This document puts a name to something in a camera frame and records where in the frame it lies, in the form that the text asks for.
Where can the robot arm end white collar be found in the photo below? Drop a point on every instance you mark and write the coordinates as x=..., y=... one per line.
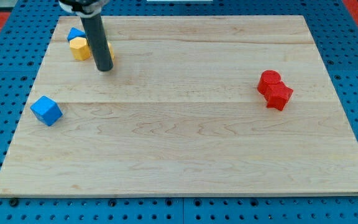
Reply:
x=83, y=8

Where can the red star block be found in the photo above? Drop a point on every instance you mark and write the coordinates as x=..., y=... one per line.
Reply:
x=277, y=95

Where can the light wooden board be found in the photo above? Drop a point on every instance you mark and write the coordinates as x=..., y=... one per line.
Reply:
x=179, y=115

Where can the yellow block behind rod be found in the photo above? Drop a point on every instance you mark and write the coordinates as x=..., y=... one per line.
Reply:
x=111, y=51

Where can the red cylinder block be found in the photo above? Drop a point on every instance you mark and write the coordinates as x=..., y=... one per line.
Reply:
x=268, y=77

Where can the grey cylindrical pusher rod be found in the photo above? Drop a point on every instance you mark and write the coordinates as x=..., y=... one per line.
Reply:
x=98, y=43

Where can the yellow pentagon block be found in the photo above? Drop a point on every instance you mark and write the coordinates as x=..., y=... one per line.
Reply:
x=80, y=48

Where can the blue triangular block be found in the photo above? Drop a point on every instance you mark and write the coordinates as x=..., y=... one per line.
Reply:
x=74, y=33

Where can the blue cube block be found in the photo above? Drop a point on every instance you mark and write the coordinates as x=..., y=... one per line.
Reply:
x=46, y=110

